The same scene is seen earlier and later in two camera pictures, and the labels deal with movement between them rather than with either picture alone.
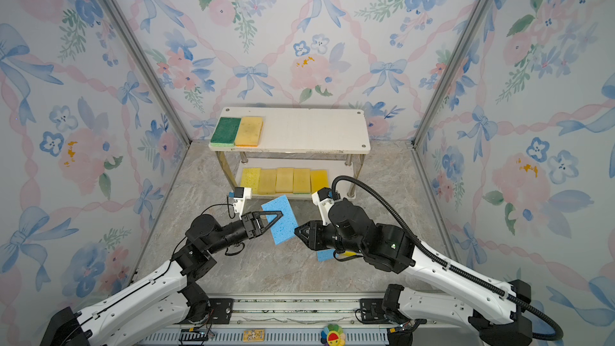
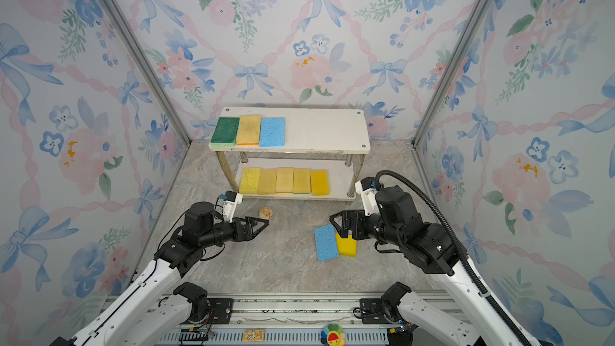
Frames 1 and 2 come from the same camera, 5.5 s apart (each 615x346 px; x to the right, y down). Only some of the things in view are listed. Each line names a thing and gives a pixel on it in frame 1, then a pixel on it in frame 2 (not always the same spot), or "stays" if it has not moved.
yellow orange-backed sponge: x=284 y=183 stays
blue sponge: x=285 y=229 to x=272 y=132
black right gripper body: x=331 y=239 to x=375 y=227
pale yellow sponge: x=249 y=131 stays
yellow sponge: x=319 y=179 stays
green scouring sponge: x=225 y=132 stays
